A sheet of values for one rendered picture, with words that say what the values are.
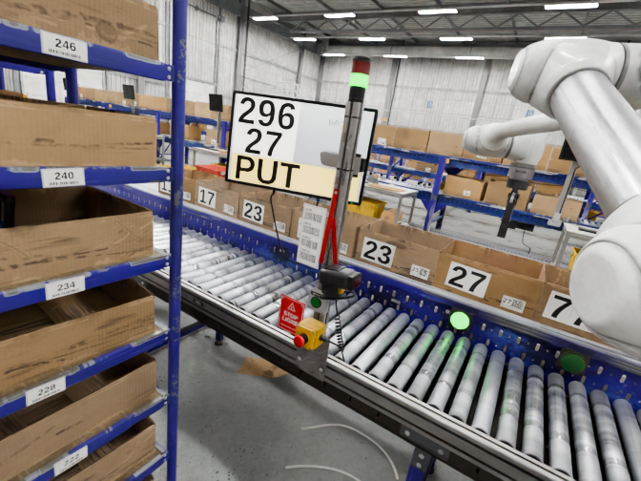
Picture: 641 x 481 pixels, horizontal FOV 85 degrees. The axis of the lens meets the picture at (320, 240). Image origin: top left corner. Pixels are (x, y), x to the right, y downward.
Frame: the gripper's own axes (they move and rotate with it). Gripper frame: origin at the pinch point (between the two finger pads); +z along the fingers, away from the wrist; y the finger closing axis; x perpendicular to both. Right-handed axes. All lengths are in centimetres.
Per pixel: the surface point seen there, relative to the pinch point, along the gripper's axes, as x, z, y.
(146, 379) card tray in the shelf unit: -63, 40, 113
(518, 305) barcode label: 13.4, 26.6, 8.1
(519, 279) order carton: 10.8, 16.1, 8.0
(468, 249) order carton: -12.7, 17.2, -20.8
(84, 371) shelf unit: -60, 27, 129
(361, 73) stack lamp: -40, -42, 68
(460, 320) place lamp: -4.4, 37.6, 15.7
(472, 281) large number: -4.8, 22.6, 8.1
